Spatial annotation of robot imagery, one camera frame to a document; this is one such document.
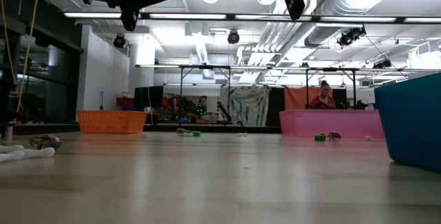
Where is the white patterned drape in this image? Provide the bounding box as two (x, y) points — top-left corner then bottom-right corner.
(220, 85), (271, 128)

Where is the black ceiling spotlight cluster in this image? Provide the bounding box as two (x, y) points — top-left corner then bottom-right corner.
(336, 26), (367, 48)

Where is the pink plastic bin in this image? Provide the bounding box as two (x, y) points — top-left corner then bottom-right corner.
(279, 109), (385, 139)

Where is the orange cloth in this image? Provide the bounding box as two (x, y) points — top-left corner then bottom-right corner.
(284, 85), (334, 111)

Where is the black monitor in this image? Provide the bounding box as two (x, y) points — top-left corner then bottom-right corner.
(134, 85), (164, 110)

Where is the person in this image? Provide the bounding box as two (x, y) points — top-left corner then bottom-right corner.
(309, 80), (337, 110)
(193, 95), (210, 120)

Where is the black metal stand frame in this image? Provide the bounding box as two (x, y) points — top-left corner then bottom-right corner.
(178, 64), (232, 125)
(305, 67), (358, 111)

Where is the orange plastic basket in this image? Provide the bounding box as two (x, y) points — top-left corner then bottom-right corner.
(76, 110), (148, 134)

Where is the yellow cable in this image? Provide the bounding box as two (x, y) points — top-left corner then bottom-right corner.
(0, 0), (39, 114)

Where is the LED light bar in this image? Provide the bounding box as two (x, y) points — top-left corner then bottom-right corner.
(63, 11), (441, 24)

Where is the teal plastic bin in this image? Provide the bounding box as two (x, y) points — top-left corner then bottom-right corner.
(374, 73), (441, 174)

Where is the red box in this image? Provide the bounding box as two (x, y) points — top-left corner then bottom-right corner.
(116, 96), (136, 108)

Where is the black curtain panel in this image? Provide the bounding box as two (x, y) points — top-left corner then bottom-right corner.
(267, 86), (286, 128)

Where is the silver metal cylinder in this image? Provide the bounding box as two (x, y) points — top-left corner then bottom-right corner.
(3, 121), (14, 141)

